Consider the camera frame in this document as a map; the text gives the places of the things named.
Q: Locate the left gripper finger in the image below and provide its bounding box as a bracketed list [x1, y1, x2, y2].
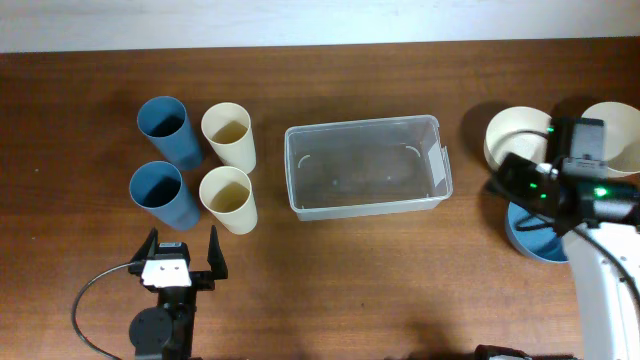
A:
[131, 228, 158, 262]
[207, 225, 228, 280]

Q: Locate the blue plastic bowl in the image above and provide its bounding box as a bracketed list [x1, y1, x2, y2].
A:
[505, 203, 568, 264]

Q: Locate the cream bowl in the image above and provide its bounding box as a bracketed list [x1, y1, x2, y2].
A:
[484, 106, 551, 170]
[582, 102, 640, 178]

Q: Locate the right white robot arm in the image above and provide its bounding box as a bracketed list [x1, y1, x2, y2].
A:
[487, 153, 639, 359]

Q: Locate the clear plastic storage container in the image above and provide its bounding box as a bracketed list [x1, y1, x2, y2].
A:
[284, 115, 453, 221]

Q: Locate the near blue plastic cup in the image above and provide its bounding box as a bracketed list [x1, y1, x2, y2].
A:
[129, 161, 200, 231]

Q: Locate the blue plastic cup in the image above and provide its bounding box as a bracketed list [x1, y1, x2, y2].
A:
[129, 161, 200, 231]
[137, 96, 204, 171]

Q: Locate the near cream plastic cup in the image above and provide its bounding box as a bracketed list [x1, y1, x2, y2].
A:
[199, 166, 258, 235]

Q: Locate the cream plastic cup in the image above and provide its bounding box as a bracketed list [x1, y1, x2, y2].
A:
[201, 102, 257, 174]
[199, 166, 258, 235]

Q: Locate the far blue plastic cup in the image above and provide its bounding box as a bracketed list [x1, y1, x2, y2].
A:
[137, 96, 204, 171]

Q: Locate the far cream plastic cup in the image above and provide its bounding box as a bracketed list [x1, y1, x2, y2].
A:
[201, 102, 257, 174]

